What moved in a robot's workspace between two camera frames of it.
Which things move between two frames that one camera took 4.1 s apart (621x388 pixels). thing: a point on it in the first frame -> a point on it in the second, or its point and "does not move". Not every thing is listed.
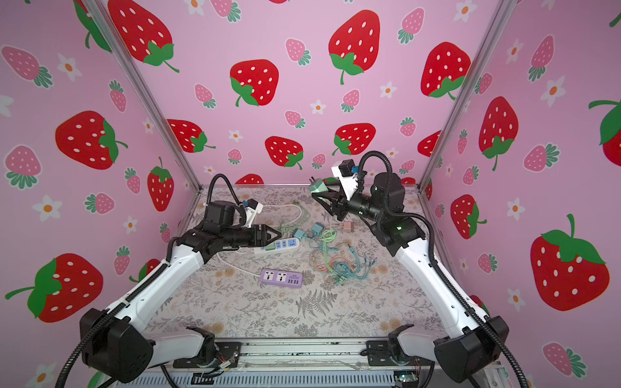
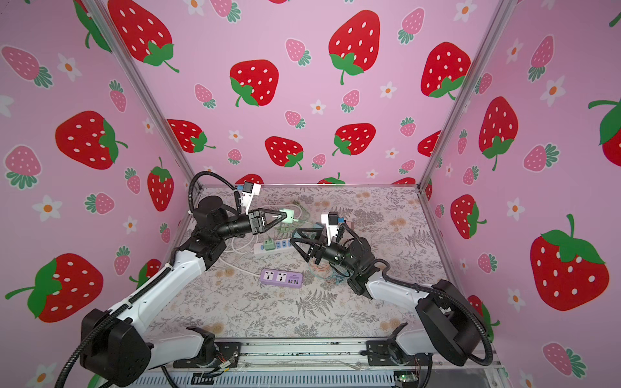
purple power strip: x=281 y=278 does not move
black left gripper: x=261 y=240 -> x=255 y=221
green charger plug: x=317 y=185 -> x=289 y=216
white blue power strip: x=280 y=245 does not move
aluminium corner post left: x=97 y=9 does not move
